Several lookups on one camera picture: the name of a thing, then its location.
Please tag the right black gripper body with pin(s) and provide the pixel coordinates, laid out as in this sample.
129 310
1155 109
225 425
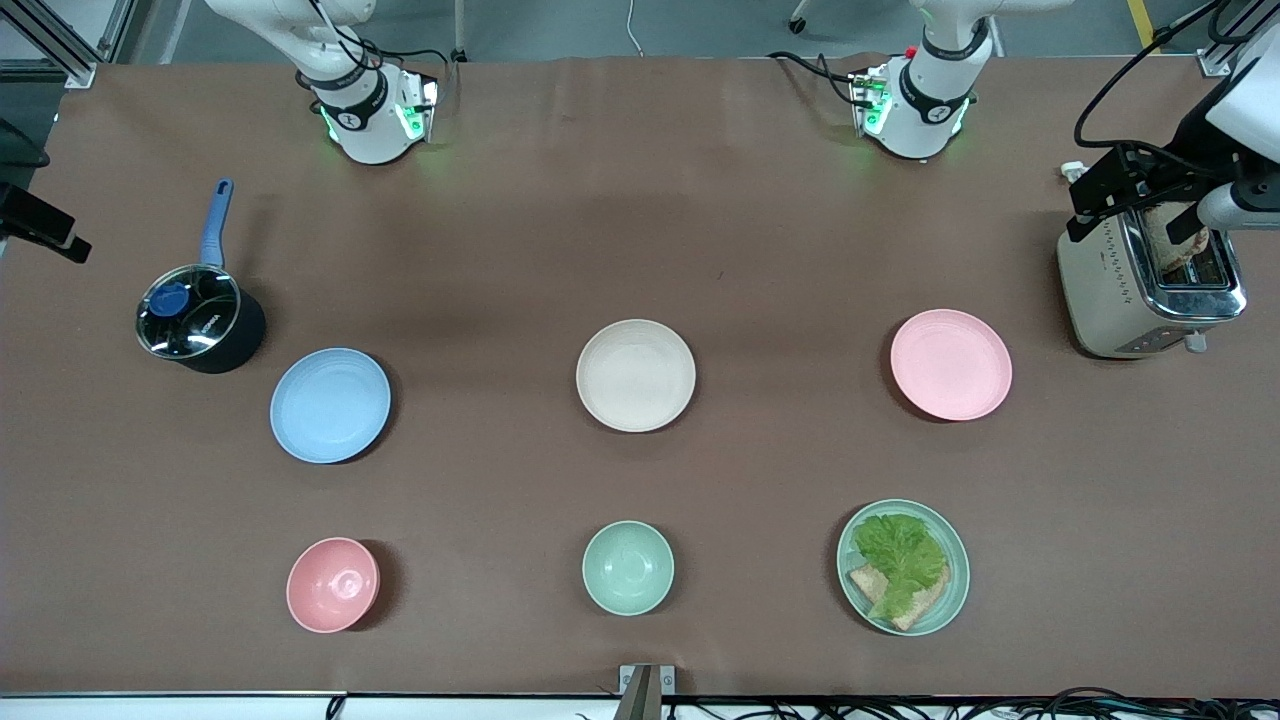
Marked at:
14 204

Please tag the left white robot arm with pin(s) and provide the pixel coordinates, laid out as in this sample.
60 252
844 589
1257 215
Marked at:
925 100

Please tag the brown bread slice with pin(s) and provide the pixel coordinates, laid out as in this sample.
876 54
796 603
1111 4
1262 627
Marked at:
868 582
925 600

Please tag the glass lid with blue knob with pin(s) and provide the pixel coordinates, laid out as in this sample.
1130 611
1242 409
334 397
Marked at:
190 312

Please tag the pink bowl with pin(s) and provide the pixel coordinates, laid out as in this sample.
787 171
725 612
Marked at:
332 585

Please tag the pink plate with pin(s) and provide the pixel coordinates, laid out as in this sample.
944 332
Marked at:
950 365

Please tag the green lettuce leaf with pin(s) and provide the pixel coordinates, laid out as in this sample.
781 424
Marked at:
900 555

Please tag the black chair caster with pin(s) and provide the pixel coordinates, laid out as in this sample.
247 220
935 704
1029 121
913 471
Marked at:
797 22

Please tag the toast slice in toaster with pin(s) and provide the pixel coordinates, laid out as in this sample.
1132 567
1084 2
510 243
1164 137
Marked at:
1165 245

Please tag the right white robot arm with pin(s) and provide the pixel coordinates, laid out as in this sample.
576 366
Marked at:
365 125

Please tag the beige plate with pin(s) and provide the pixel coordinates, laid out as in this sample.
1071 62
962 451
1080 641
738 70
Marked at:
636 375

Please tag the blue plate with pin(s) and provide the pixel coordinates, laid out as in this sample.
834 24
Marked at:
330 405

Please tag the silver toaster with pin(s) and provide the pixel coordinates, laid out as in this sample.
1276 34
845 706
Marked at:
1105 290

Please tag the green plate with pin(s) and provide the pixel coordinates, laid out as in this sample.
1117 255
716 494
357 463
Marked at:
955 590

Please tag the brown table cover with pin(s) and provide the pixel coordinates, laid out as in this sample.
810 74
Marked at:
640 250

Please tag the green bowl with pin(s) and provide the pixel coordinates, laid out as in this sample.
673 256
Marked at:
628 567

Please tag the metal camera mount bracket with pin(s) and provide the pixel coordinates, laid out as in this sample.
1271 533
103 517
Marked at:
646 692

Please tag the aluminium frame profile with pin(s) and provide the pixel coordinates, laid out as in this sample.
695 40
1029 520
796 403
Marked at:
1225 45
60 40

